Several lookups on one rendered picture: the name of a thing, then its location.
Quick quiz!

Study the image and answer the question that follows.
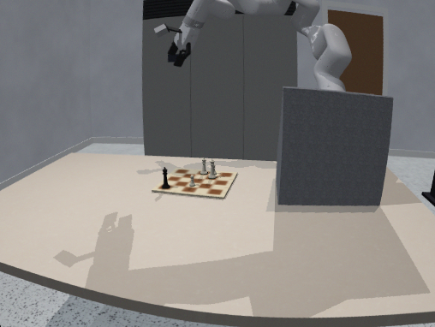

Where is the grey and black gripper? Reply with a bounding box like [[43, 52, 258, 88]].
[[168, 21, 201, 67]]

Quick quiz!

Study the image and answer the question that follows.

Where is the brown and cream chessboard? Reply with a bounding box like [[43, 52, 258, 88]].
[[152, 168, 237, 199]]

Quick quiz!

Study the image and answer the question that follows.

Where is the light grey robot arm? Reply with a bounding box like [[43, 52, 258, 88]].
[[183, 0, 352, 92]]

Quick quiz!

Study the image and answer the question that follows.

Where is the black chess piece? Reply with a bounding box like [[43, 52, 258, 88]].
[[162, 167, 170, 189]]

